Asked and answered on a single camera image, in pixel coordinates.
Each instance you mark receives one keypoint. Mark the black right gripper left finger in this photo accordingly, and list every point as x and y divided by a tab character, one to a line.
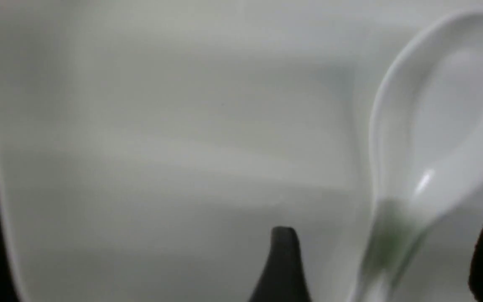
282	278

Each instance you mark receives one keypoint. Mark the white square rice plate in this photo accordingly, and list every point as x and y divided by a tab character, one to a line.
148	147

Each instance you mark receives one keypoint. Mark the white ceramic soup spoon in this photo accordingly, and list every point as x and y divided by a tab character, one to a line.
425	146

